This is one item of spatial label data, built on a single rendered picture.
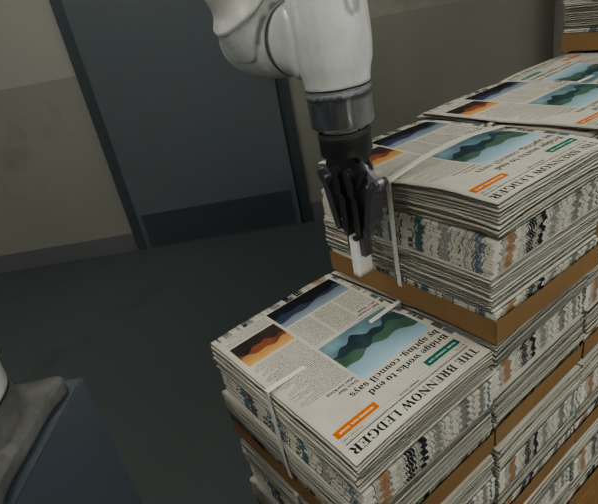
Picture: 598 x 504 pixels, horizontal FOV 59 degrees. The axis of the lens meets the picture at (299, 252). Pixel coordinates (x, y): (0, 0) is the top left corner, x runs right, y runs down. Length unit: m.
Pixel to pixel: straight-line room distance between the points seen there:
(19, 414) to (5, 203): 3.18
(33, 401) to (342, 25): 0.54
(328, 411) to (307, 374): 0.09
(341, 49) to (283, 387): 0.48
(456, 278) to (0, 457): 0.60
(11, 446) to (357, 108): 0.54
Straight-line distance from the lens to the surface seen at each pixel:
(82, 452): 0.66
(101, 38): 3.20
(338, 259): 1.02
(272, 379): 0.83
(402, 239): 0.86
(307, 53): 0.70
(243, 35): 0.79
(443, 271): 0.83
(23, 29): 3.40
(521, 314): 0.86
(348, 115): 0.71
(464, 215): 0.76
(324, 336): 0.89
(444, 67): 3.20
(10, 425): 0.59
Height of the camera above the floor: 1.36
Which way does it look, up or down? 27 degrees down
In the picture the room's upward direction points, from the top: 11 degrees counter-clockwise
